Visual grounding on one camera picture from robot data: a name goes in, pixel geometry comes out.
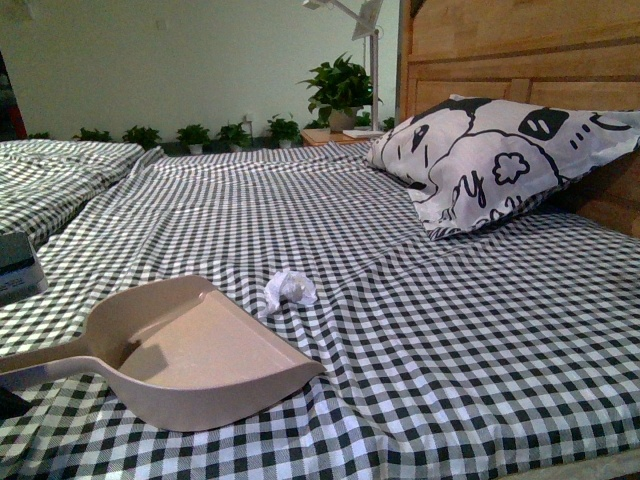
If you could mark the wooden bed headboard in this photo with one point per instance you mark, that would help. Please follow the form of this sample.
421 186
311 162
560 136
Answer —
577 55

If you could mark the folded checkered quilt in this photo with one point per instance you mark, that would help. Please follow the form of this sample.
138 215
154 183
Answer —
45 183

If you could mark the white paper trash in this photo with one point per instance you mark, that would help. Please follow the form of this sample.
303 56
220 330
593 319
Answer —
289 285

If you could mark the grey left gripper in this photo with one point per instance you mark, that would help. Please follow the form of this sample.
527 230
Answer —
22 275

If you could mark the far wooden nightstand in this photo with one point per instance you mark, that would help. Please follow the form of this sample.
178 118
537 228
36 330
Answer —
319 137

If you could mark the large potted green plant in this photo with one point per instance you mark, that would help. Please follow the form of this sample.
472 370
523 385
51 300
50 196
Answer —
342 88

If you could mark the beige plastic dustpan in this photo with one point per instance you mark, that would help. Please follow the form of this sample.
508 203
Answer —
178 353

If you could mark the small potted plant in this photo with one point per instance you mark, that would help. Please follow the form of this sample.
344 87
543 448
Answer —
234 137
96 135
283 130
194 137
144 136

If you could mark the black white cartoon pillow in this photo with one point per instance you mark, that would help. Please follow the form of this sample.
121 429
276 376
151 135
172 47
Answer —
472 161

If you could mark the black white checkered bedsheet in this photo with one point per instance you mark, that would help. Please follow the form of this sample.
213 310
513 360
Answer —
511 350

